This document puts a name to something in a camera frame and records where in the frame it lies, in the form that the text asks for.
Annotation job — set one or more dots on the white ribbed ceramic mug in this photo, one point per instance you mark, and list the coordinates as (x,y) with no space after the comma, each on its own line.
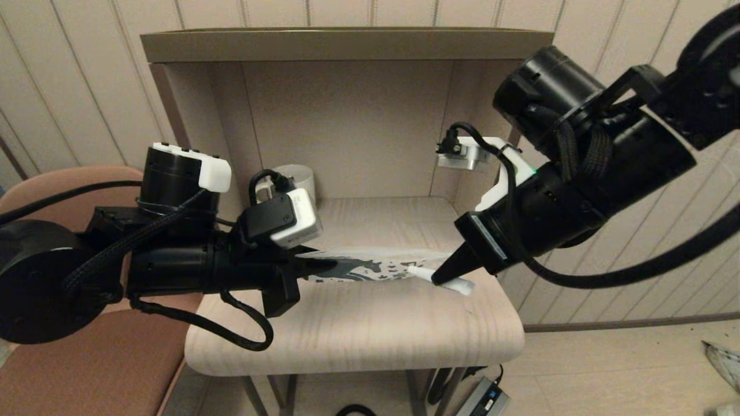
(300,179)

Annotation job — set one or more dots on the grey crumpled floor debris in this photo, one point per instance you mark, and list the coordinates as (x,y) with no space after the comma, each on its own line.
(725,364)

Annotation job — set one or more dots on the brown pink upholstered chair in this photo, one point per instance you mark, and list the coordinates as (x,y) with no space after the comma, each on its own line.
(115,375)

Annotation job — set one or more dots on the white horse-print zipper pouch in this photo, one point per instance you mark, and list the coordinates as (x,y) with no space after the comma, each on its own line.
(376,267)

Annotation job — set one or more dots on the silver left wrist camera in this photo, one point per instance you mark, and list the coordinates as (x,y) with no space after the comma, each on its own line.
(295,222)

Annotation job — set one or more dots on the white right camera bracket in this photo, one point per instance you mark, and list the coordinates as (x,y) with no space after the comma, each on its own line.
(503,190)

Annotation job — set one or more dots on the black round floor object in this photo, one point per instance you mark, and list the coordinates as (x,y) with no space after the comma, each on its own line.
(355,411)

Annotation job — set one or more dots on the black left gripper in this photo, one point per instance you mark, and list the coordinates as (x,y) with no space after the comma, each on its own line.
(173,268)

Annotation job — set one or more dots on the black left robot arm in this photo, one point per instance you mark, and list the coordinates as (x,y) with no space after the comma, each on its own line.
(46,277)

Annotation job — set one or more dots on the grey power adapter brick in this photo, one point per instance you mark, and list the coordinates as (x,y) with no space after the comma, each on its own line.
(483,400)

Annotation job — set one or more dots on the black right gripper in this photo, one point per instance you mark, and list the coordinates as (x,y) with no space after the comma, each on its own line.
(532,225)

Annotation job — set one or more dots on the dark metal table legs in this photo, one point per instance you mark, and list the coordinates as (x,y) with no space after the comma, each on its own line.
(290,398)

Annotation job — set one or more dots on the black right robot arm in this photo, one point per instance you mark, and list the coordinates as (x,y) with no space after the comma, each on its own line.
(636,150)

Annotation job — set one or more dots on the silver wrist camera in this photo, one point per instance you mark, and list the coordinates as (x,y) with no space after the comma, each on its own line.
(295,222)
(468,157)

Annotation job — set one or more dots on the light wood shelf desk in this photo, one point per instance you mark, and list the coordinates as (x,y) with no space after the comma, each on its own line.
(347,45)

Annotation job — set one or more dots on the white toothbrush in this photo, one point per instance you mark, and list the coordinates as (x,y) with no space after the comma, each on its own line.
(462,285)

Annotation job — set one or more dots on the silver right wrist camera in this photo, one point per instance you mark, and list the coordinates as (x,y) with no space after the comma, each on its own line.
(468,157)

